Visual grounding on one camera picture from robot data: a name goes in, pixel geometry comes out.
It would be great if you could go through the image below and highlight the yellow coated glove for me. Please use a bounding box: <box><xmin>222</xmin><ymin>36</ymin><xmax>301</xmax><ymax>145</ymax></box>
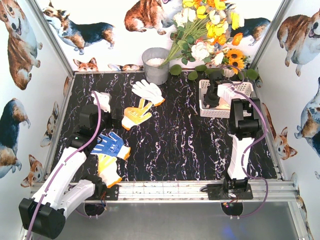
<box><xmin>97</xmin><ymin>154</ymin><xmax>122</xmax><ymax>188</ymax></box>
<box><xmin>121</xmin><ymin>98</ymin><xmax>153</xmax><ymax>131</ymax></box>

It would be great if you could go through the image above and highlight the white glove orange cuff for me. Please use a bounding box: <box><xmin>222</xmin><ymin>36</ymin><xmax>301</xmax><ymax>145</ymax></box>
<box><xmin>132</xmin><ymin>79</ymin><xmax>165</xmax><ymax>106</ymax></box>

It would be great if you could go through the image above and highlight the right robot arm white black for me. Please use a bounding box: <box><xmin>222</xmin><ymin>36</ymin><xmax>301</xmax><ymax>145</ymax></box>
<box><xmin>199</xmin><ymin>71</ymin><xmax>263</xmax><ymax>189</ymax></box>

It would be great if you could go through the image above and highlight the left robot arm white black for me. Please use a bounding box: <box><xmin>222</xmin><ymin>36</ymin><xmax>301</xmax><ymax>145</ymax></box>
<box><xmin>18</xmin><ymin>103</ymin><xmax>120</xmax><ymax>240</ymax></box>

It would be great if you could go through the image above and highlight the blue dotted glove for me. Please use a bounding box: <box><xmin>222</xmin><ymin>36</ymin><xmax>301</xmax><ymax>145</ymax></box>
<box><xmin>91</xmin><ymin>131</ymin><xmax>131</xmax><ymax>160</ymax></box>

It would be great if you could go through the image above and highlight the artificial flower bouquet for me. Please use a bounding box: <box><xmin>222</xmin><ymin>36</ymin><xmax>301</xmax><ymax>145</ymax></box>
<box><xmin>161</xmin><ymin>0</ymin><xmax>249</xmax><ymax>74</ymax></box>

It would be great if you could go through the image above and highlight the grey metal bucket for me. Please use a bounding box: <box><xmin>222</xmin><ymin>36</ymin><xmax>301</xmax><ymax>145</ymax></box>
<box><xmin>141</xmin><ymin>47</ymin><xmax>169</xmax><ymax>85</ymax></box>

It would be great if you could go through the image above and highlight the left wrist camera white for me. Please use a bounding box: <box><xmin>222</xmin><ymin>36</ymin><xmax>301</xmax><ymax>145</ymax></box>
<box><xmin>91</xmin><ymin>91</ymin><xmax>111</xmax><ymax>113</ymax></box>

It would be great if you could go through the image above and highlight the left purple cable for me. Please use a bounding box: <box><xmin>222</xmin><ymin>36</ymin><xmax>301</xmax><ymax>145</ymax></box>
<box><xmin>24</xmin><ymin>90</ymin><xmax>103</xmax><ymax>240</ymax></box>

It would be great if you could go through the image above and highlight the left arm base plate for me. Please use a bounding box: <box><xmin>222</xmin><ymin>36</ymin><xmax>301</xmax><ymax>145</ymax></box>
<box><xmin>86</xmin><ymin>184</ymin><xmax>120</xmax><ymax>201</ymax></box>

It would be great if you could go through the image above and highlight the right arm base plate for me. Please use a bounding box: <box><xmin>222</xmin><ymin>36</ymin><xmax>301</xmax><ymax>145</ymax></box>
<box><xmin>206</xmin><ymin>184</ymin><xmax>254</xmax><ymax>200</ymax></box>

